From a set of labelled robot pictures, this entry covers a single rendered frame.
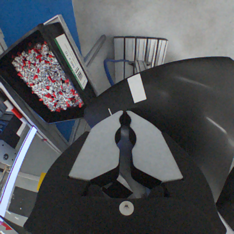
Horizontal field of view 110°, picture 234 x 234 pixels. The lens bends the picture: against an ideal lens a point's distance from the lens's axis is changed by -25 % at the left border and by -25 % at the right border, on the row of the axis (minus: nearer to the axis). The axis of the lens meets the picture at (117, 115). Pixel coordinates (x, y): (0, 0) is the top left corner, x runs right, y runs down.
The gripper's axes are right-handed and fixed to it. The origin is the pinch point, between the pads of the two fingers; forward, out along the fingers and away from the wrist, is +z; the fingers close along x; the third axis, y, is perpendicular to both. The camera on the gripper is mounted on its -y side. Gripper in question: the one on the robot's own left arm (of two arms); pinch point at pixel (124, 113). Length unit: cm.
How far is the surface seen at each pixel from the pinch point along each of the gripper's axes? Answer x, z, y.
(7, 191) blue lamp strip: -32.3, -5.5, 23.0
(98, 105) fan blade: -3.9, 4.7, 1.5
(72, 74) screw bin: -10.1, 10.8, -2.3
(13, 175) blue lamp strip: -32.3, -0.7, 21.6
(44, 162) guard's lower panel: -77, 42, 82
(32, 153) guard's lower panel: -96, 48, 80
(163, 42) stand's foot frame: 33, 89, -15
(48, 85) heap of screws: -17.7, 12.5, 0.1
